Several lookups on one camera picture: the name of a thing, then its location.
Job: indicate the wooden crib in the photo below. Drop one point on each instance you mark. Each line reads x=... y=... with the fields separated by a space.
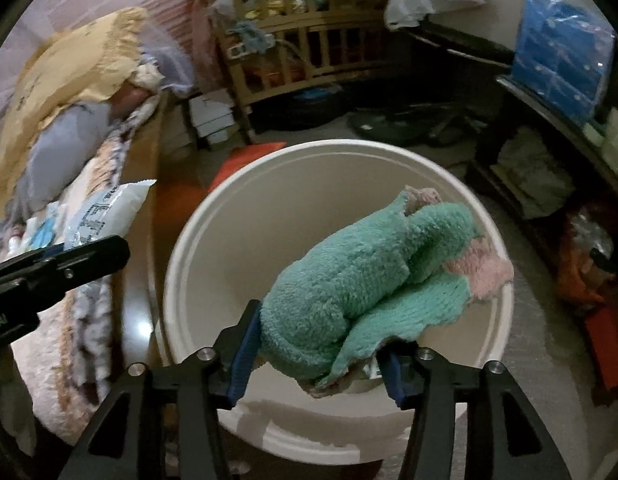
x=299 y=27

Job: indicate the blue tissue pack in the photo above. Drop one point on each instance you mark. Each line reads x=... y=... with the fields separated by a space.
x=559 y=50

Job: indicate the wooden bed frame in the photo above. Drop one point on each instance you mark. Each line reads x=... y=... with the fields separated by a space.
x=134 y=305

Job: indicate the black stool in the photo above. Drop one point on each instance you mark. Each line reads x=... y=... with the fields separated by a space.
x=459 y=42

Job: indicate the white mosquito net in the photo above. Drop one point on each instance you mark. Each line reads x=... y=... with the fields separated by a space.
x=169 y=60

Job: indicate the yellow frilled pillow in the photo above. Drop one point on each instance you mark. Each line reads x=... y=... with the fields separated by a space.
x=64 y=85

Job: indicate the dark wooden shelf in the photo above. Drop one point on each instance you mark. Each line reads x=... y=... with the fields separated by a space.
x=539 y=110

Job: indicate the grey bag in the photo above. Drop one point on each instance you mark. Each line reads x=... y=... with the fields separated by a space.
x=529 y=170

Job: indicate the orange plastic bag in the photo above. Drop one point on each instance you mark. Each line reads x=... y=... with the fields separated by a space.
x=581 y=260

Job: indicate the red gift box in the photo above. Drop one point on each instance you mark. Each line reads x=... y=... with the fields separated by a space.
x=234 y=160

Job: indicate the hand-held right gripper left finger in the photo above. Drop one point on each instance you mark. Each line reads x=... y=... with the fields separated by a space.
x=244 y=355

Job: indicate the orange box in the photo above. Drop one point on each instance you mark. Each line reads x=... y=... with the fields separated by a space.
x=609 y=345

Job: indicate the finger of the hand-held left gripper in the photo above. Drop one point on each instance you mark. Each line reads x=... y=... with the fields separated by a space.
x=39 y=255
x=89 y=260

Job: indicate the white plastic packet blue print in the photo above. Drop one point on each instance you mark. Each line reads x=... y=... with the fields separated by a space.
x=104 y=210

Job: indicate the white plastic bin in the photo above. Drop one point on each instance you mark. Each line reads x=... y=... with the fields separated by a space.
x=229 y=240

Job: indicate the green fluffy cloth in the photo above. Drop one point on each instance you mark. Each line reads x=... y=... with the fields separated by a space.
x=349 y=280

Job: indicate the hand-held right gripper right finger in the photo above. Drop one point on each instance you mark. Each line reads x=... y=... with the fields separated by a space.
x=394 y=375

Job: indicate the blue cloth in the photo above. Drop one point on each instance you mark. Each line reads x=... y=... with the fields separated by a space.
x=249 y=35

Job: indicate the black fan base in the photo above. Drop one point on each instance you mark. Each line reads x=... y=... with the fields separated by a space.
x=384 y=125

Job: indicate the grey blanket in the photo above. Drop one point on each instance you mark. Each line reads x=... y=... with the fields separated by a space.
x=64 y=155

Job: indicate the black bag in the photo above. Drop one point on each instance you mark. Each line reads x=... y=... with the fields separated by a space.
x=294 y=110

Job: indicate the white shoe boxes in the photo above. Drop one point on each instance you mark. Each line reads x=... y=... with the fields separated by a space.
x=211 y=117

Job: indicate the pink quilted bedspread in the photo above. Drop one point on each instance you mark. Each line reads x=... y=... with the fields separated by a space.
x=44 y=375

